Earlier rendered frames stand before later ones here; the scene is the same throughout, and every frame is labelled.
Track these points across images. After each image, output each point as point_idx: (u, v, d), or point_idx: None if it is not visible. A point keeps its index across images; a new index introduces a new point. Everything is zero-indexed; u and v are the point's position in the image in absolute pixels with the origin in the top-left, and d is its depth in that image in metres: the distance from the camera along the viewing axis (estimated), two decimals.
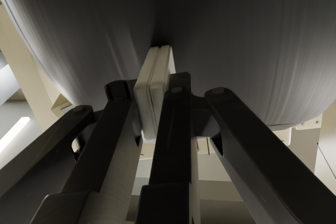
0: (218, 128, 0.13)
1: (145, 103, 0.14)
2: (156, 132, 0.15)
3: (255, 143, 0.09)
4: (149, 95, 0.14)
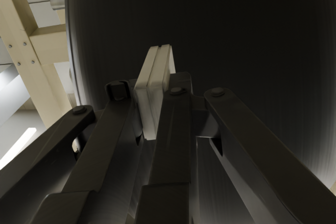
0: (217, 128, 0.13)
1: (146, 103, 0.15)
2: (156, 132, 0.15)
3: (255, 143, 0.09)
4: (150, 95, 0.14)
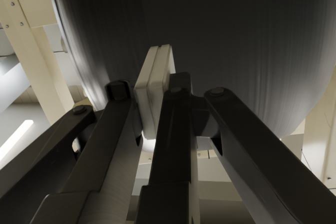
0: (217, 128, 0.13)
1: (146, 103, 0.15)
2: (156, 132, 0.15)
3: (255, 143, 0.09)
4: (150, 95, 0.14)
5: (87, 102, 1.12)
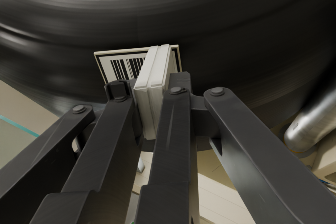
0: (217, 128, 0.13)
1: (146, 103, 0.15)
2: (156, 132, 0.15)
3: (255, 143, 0.09)
4: (150, 95, 0.14)
5: None
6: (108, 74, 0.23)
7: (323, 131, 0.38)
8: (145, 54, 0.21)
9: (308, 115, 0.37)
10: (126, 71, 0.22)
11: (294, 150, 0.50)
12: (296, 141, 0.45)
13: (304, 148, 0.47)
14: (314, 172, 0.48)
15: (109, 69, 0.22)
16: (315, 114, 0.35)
